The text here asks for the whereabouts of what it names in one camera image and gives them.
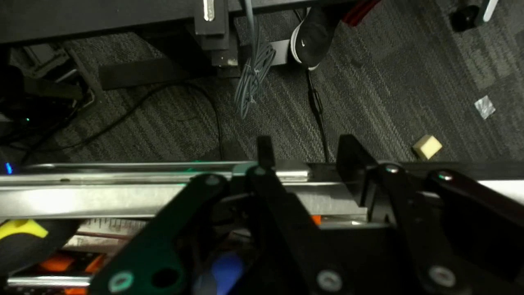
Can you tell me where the black floor cable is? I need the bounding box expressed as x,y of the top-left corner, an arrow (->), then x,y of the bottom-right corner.
303,67 -> 333,164

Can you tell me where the blue tool in drawer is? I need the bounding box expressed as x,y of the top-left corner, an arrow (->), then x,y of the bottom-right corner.
192,253 -> 244,295

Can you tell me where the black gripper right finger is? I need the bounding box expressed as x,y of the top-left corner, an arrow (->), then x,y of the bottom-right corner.
308,135 -> 524,295

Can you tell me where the grey metal drawer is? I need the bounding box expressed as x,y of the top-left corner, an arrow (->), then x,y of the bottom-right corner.
0,161 -> 523,294

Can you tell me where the small yellow black screwdriver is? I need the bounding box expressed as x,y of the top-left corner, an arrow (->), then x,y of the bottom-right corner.
0,220 -> 81,276

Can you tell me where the small wooden cube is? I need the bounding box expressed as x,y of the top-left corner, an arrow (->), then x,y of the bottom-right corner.
413,135 -> 442,159

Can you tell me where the black white sneaker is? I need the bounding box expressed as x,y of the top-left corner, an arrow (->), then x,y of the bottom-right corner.
290,7 -> 341,71

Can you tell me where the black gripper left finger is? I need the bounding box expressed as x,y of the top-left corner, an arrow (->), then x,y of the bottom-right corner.
89,136 -> 323,295

